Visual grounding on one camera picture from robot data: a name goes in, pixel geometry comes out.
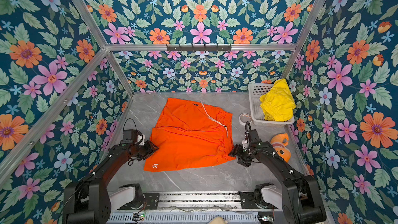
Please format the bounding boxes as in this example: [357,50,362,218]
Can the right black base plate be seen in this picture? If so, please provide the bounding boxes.
[238,190,273,209]

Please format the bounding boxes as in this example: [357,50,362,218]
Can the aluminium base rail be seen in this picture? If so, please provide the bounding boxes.
[66,191,330,224]

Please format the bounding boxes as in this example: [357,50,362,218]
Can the white plastic basket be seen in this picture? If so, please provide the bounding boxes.
[248,83,294,125]

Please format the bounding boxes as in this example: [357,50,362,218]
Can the yellow shorts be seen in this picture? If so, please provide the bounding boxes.
[260,79,296,122]

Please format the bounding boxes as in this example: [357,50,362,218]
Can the beige round object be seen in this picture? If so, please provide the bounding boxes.
[208,216,228,224]

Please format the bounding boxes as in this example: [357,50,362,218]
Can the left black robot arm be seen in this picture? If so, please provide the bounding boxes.
[62,130,159,224]

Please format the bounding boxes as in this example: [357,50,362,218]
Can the orange shorts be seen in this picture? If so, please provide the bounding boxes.
[144,98,234,172]

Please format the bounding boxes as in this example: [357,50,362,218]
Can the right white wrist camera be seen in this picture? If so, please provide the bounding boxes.
[242,140,248,149]

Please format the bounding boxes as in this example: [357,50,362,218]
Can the black hook rail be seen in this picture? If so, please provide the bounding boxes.
[166,44,232,52]

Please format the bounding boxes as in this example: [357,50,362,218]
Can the orange fish plush toy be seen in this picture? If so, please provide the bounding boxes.
[270,133,292,162]

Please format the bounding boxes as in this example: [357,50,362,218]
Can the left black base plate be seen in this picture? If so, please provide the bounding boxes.
[119,193,160,211]

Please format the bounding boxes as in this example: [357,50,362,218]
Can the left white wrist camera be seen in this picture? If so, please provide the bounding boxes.
[136,134,145,146]

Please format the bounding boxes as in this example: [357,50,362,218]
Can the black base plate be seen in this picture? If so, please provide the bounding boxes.
[119,193,160,211]
[238,190,273,209]

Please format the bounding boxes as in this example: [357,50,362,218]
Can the white tape roll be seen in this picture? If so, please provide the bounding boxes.
[239,113,253,126]

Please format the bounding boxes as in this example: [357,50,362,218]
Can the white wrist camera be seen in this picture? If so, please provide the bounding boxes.
[136,134,145,146]
[242,140,248,149]

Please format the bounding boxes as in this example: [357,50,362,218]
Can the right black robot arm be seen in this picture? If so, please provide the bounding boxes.
[229,122,327,224]

